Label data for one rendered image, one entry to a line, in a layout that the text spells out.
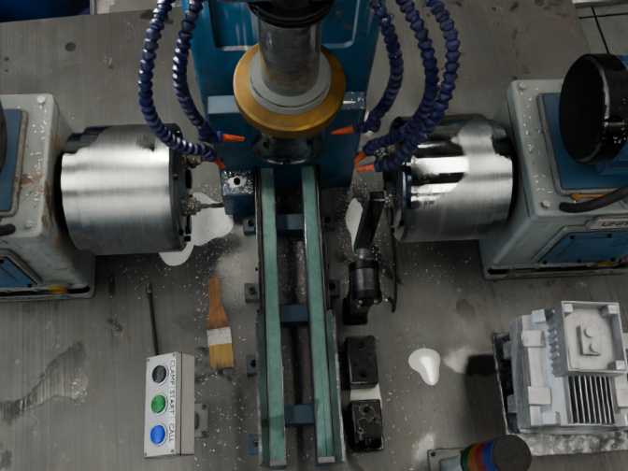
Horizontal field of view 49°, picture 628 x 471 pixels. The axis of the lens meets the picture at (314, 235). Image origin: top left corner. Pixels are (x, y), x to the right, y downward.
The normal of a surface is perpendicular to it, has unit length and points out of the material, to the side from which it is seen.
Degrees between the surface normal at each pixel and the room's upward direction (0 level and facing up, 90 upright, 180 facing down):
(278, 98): 0
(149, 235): 69
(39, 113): 0
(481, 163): 13
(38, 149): 0
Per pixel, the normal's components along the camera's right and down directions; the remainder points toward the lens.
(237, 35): 0.06, 0.93
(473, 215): 0.07, 0.65
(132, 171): 0.05, -0.21
